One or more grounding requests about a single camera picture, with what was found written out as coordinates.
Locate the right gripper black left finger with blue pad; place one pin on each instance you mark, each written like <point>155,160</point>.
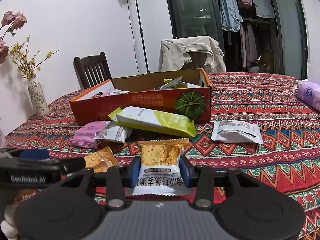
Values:
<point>117,179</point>

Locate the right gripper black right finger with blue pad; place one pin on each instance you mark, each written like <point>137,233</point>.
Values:
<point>200,177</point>

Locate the orange cracker snack packet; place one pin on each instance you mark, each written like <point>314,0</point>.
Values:
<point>160,173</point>

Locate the white foil snack packet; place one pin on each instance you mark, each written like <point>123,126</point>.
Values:
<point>236,132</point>

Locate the green white snack bag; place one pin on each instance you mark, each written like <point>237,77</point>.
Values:
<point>154,121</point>

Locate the white gloved left hand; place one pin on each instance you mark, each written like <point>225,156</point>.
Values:
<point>8,226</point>

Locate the white printed snack packet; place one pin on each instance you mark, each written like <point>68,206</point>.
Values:
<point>113,132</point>

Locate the pink snack packet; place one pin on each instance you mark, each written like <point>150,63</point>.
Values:
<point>84,137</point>

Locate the floral ceramic vase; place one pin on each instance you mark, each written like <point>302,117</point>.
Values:
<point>37,97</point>

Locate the colourful patterned tablecloth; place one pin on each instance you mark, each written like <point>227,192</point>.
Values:
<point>259,126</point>

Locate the orange cardboard pumpkin box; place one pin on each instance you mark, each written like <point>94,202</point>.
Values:
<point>184,92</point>

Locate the yellow flower branches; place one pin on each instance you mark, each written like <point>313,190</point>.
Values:
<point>26,64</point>

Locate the dark wooden chair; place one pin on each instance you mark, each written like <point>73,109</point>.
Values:
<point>92,70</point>

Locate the chair with beige jacket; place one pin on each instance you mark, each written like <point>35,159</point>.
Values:
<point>197,61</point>

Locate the beige jacket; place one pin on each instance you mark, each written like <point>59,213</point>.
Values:
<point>174,53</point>

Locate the purple tissue pack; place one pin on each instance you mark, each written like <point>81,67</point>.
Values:
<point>308,92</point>

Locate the pink dried roses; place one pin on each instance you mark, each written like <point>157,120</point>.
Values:
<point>11,22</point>

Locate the light blue denim shirt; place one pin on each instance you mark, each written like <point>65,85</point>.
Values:
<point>230,17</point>

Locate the black framed sliding glass door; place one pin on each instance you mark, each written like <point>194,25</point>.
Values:
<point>265,36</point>

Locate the white hanging garment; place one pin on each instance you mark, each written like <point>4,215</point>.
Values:
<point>264,9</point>

